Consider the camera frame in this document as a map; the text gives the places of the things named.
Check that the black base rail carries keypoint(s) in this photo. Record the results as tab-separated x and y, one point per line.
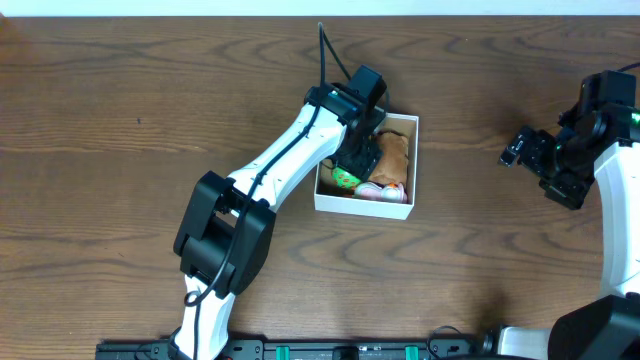
443	343

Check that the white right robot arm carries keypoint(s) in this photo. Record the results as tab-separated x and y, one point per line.
600	148

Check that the green ball with numbers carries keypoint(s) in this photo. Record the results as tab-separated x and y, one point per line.
345	180

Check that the pink white duck toy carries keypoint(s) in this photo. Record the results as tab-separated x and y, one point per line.
392	193

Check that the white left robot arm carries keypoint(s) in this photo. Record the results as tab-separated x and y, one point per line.
225	234

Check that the brown plush toy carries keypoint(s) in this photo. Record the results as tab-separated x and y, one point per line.
392	167

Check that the white cardboard box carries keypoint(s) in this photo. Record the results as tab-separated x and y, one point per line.
328	197

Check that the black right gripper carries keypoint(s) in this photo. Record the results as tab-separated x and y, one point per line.
570	194

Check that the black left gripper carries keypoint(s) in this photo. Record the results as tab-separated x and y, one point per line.
363	157

